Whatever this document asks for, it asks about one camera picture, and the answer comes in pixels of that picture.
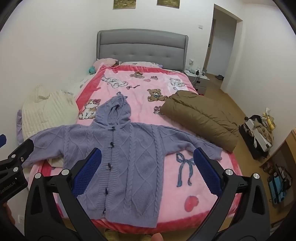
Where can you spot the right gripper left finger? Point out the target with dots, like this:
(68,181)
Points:
(42,217)

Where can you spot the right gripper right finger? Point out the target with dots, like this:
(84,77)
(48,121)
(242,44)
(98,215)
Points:
(251,219)

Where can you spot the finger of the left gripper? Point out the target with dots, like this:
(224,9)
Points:
(2,140)

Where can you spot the purple knit hooded cardigan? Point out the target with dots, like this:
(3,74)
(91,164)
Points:
(128,185)

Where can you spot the person's left hand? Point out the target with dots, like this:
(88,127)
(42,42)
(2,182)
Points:
(6,214)

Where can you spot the person's right hand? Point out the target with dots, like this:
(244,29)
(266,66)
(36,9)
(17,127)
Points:
(157,237)

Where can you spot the blue bag under desk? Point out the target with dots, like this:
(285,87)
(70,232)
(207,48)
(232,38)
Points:
(279,183)

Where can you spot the cream quilted jacket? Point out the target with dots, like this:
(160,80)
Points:
(43,109)

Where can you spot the pink cartoon fleece blanket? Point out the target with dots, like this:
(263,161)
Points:
(186,201)

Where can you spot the wooden desk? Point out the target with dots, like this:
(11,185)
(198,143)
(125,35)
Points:
(283,156)

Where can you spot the yellow plush toy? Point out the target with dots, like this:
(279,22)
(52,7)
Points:
(268,120)

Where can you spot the brown puffer jacket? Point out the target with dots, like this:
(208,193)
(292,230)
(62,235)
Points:
(202,116)

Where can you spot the teal plush toy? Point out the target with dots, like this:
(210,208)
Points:
(92,70)

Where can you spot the pink pillow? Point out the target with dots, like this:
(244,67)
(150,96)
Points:
(105,61)

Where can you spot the white bedside table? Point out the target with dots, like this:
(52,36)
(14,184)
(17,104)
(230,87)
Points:
(199,82)

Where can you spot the grey upholstered headboard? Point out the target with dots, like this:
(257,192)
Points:
(161,47)

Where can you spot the white wall socket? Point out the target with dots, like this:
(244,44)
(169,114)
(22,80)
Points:
(21,219)

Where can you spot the left wall picture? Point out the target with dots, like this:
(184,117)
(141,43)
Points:
(124,4)

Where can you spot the wall picture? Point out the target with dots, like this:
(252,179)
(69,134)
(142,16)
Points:
(169,3)
(124,4)

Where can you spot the right wall picture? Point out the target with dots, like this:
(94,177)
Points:
(169,3)

